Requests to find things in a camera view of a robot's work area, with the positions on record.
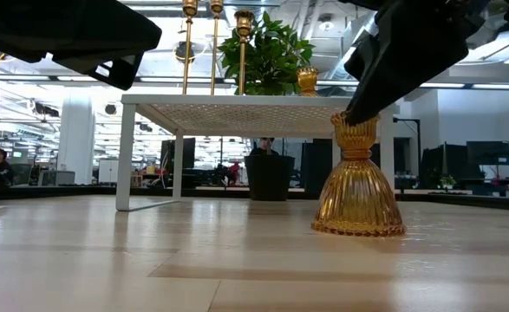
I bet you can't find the white round pillar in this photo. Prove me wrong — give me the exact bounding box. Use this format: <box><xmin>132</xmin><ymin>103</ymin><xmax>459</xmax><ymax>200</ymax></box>
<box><xmin>56</xmin><ymin>92</ymin><xmax>96</xmax><ymax>185</ymax></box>

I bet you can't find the white perforated metal shelf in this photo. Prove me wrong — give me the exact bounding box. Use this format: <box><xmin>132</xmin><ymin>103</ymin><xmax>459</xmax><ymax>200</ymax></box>
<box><xmin>114</xmin><ymin>94</ymin><xmax>396</xmax><ymax>212</ymax></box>

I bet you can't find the tall brass candlestick holder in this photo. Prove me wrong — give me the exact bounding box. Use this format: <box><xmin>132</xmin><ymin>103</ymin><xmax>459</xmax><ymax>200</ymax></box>
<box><xmin>208</xmin><ymin>0</ymin><xmax>225</xmax><ymax>96</ymax></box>

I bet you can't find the dark desktop monitor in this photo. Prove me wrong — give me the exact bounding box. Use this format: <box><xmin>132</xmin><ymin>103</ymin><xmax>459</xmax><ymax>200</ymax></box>
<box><xmin>466</xmin><ymin>140</ymin><xmax>509</xmax><ymax>167</ymax></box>

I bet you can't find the person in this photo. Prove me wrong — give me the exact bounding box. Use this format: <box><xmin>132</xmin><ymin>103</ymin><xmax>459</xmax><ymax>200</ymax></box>
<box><xmin>0</xmin><ymin>146</ymin><xmax>16</xmax><ymax>186</ymax></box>
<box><xmin>249</xmin><ymin>137</ymin><xmax>281</xmax><ymax>158</ymax></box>

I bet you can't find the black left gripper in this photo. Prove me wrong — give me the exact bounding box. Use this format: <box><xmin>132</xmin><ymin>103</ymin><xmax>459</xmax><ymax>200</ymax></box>
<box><xmin>0</xmin><ymin>0</ymin><xmax>163</xmax><ymax>64</ymax></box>

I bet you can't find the short brass candlestick holder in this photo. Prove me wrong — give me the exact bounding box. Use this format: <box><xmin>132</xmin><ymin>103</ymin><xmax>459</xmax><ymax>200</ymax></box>
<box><xmin>233</xmin><ymin>9</ymin><xmax>256</xmax><ymax>96</ymax></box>

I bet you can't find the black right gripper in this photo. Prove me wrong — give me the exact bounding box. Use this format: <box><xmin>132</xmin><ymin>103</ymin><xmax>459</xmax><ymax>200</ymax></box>
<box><xmin>338</xmin><ymin>0</ymin><xmax>509</xmax><ymax>127</ymax></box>

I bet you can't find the medium brass candlestick holder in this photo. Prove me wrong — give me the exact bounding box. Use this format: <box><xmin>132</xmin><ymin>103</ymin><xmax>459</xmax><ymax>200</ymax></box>
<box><xmin>179</xmin><ymin>0</ymin><xmax>200</xmax><ymax>96</ymax></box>

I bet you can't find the black aluminium table frame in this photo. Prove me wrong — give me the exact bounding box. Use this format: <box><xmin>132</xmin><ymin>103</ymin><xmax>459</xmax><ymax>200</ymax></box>
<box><xmin>0</xmin><ymin>184</ymin><xmax>509</xmax><ymax>213</ymax></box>

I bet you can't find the green plant in black pot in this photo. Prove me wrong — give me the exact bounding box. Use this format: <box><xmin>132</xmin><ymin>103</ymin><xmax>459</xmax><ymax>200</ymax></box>
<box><xmin>217</xmin><ymin>10</ymin><xmax>316</xmax><ymax>202</ymax></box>

